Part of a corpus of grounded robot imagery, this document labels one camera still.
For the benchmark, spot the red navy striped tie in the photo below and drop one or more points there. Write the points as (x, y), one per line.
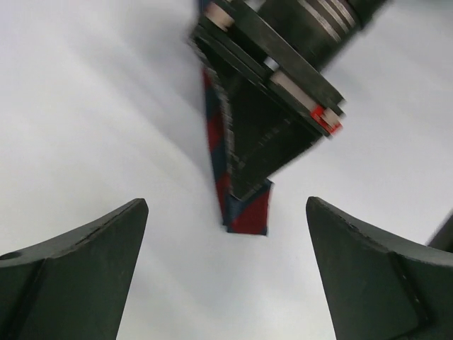
(249, 216)

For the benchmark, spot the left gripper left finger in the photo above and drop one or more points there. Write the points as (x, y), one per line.
(75, 285)

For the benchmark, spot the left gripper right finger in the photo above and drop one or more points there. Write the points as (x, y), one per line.
(379, 285)

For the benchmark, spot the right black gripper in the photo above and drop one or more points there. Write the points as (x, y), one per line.
(281, 48)

